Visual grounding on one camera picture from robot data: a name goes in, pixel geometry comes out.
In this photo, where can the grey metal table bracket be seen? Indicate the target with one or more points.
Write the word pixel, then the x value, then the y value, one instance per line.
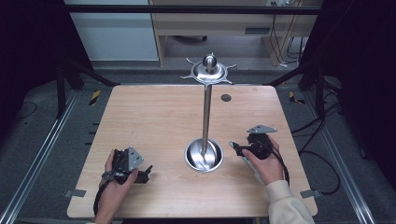
pixel 74 193
pixel 310 193

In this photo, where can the aluminium floor rail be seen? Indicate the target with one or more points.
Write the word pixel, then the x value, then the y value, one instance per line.
pixel 37 158
pixel 342 174

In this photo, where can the black metal frame stand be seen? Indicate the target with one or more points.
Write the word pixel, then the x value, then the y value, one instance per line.
pixel 319 90
pixel 60 90

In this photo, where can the person's left hand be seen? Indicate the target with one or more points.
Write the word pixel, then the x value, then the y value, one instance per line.
pixel 112 193

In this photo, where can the white cabinet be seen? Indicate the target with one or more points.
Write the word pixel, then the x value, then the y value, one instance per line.
pixel 115 34

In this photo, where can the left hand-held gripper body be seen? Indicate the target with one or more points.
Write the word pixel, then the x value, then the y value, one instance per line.
pixel 127 160

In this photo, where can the person's right hand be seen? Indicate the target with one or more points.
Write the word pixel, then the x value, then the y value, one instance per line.
pixel 267 168

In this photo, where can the dark round table grommet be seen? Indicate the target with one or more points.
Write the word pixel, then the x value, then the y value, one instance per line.
pixel 226 97

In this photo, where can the black horizontal frame bar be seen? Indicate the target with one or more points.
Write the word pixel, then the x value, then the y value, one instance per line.
pixel 186 9

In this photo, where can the yellow black striped tape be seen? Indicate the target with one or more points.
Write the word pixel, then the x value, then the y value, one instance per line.
pixel 95 97
pixel 295 98

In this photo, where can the steel utensil rack stand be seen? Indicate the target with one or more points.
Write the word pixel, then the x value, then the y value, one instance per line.
pixel 206 124

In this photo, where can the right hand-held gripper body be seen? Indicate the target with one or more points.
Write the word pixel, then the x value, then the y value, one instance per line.
pixel 260 143

